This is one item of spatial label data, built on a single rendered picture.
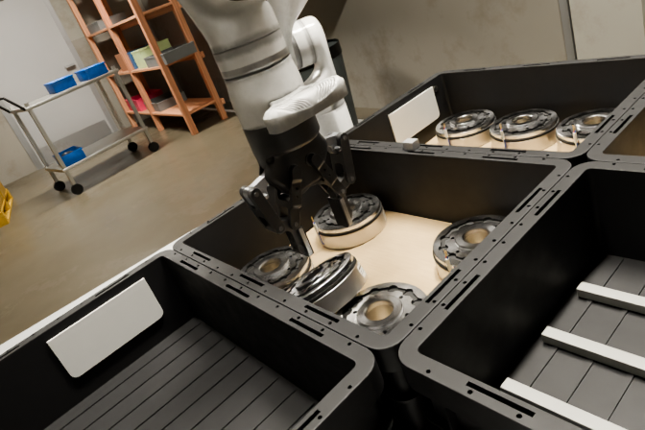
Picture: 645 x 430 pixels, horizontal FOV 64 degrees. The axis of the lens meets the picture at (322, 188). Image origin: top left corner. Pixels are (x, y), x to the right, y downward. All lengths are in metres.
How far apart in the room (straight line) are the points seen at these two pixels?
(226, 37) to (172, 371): 0.39
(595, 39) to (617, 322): 2.21
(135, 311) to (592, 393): 0.51
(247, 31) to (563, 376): 0.40
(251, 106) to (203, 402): 0.31
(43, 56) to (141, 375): 7.06
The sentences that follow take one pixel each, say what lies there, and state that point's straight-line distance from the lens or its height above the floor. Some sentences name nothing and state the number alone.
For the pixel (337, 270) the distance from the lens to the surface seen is 0.56.
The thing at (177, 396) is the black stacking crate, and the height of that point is 0.83.
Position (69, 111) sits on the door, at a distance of 7.65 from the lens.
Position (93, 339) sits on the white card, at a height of 0.89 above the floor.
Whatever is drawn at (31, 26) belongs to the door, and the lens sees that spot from 7.65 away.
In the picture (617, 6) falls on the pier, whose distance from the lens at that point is 2.59.
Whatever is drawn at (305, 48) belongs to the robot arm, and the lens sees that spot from 1.06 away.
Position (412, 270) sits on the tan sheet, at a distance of 0.64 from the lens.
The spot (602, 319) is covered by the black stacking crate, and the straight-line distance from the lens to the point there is 0.54.
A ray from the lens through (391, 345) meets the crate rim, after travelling 0.40.
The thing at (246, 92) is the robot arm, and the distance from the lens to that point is 0.50.
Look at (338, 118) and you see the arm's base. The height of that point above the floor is 0.88.
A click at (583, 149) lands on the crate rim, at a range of 0.60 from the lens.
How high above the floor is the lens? 1.19
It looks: 23 degrees down
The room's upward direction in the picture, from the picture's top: 21 degrees counter-clockwise
